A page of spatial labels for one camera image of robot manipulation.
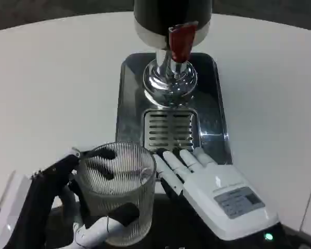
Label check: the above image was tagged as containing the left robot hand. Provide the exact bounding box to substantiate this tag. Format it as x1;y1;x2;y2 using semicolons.
0;145;140;249

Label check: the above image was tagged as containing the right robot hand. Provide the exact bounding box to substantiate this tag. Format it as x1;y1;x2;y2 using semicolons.
152;146;286;249

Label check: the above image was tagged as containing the clear ribbed glass cup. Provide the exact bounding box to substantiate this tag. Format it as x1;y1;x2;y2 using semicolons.
76;141;157;246

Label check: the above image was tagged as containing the steel slotted drain grid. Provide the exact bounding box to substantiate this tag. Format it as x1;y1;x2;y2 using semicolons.
141;108;201;152

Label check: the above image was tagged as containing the steel drip tray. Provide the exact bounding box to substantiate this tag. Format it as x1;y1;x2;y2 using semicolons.
115;52;233;165

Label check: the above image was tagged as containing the black steel drink dispenser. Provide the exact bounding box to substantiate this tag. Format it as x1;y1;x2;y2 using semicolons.
133;0;211;108

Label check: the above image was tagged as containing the red dispenser tap handle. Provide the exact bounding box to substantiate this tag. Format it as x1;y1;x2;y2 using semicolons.
168;21;199;63

